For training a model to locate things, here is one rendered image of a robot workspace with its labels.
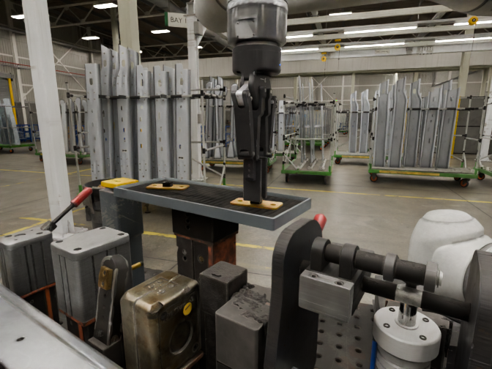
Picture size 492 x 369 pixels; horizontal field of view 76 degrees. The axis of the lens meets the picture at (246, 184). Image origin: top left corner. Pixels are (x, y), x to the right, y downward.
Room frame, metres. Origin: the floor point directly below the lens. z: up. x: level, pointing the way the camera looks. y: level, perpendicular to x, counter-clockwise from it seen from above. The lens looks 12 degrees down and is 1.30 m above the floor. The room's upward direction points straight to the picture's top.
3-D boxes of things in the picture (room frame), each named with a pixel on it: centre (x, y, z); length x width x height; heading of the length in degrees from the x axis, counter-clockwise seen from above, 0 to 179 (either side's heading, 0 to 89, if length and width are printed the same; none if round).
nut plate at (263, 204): (0.51, -0.02, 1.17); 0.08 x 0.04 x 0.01; 66
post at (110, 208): (0.71, 0.29, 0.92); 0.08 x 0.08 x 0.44; 57
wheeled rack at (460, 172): (6.50, -3.58, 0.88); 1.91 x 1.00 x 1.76; 69
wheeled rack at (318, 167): (7.06, -1.46, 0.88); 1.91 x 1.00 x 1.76; 163
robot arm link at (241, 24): (0.51, -0.02, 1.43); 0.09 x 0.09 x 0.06
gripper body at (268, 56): (0.51, -0.02, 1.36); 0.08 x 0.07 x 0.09; 156
